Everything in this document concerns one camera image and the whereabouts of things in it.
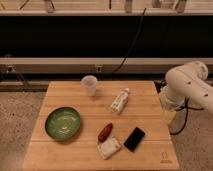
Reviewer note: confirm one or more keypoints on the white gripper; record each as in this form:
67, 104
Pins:
170, 101

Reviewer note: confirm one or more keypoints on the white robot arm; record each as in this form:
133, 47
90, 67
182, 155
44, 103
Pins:
185, 81

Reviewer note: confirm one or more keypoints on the translucent plastic cup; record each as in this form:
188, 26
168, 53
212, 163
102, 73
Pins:
89, 82

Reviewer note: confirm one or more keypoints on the green ceramic bowl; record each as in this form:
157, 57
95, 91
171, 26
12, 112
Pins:
62, 123

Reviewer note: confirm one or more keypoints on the wooden board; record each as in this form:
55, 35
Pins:
143, 110

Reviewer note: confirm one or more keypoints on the white bottle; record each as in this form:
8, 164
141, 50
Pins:
120, 101

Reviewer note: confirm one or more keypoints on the brown sausage toy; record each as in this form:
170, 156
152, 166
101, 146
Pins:
105, 132

